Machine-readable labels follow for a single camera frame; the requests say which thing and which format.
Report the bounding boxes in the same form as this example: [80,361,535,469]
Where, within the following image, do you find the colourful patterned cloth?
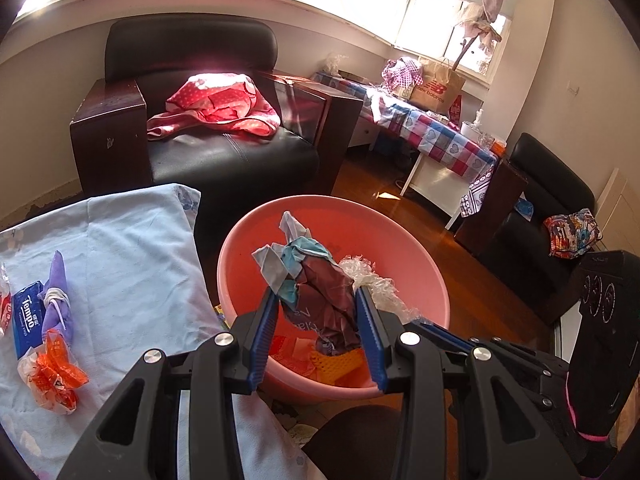
[544,208,603,259]

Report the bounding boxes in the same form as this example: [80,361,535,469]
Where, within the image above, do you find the black leather armchair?
[68,13,365,212]

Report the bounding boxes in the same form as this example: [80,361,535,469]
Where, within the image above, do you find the light blue floral cloth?
[1,184,320,479]

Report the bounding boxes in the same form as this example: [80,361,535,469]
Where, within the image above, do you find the pink plastic basin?
[217,195,450,404]

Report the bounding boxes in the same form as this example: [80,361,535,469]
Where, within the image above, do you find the yellow sponge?
[309,349,364,386]

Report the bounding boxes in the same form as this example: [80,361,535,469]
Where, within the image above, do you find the brown paper shopping bag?
[409,58,465,115]

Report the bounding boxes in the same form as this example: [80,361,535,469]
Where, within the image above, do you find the dark red wrapper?
[252,211,360,356]

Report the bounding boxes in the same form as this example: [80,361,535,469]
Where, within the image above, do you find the blue Tempo tissue pack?
[12,281,44,360]

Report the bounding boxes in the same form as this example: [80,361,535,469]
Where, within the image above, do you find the clear plastic bag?
[338,256,421,324]

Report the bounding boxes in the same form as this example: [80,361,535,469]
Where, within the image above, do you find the purple glove with string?
[39,252,74,346]

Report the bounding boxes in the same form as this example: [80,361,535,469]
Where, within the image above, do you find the pink checkered cloth bundle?
[382,56,423,96]

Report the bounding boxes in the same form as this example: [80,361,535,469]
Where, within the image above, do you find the red dotted garment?
[146,73,281,140]

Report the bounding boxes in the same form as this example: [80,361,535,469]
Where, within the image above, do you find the red white plastic bag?
[1,270,89,415]

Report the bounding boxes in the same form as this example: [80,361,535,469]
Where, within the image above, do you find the hanging pink clothes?
[458,0,504,55]

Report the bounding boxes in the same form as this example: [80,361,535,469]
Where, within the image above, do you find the checkered tablecloth table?
[312,72,498,223]

